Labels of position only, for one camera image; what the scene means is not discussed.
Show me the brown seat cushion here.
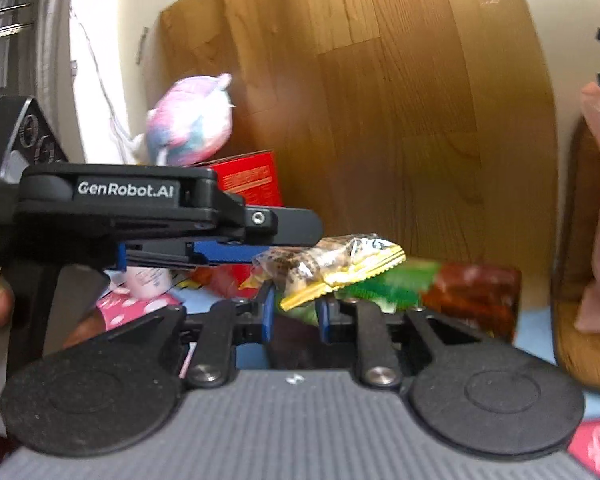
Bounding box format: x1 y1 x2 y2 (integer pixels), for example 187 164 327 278
551 124 600 394

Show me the small bright green snack packet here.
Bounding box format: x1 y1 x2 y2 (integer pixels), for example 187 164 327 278
347 257 442 312

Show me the cartoon printed bed sheet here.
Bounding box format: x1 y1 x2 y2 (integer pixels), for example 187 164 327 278
96 267 600 478

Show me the red gift box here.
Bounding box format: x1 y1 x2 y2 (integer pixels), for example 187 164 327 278
192 150 286 297

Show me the thin white cord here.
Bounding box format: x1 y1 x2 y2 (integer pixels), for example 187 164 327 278
74 10 147 163

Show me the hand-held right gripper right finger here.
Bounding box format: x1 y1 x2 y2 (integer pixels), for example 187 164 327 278
315 296 497 391

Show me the black cardboard box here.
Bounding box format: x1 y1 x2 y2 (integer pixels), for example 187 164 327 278
270 261 524 368

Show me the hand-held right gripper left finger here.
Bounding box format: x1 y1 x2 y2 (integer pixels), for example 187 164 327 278
105 281 277 391

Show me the white enamel mug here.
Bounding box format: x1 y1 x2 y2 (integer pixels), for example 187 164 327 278
124 266 174 299

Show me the wooden board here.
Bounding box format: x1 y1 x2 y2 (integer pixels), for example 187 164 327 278
158 0 562 288

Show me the clear yellow-edged candy packet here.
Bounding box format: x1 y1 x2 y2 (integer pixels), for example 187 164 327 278
252 233 407 311

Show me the grey barred window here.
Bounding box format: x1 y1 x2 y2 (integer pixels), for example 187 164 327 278
0 0 88 163

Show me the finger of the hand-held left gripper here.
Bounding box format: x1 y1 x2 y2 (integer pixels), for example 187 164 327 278
116 240 262 271
244 205 325 249

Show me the pink blue plush toy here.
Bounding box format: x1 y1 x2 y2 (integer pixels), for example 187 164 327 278
130 73 234 167

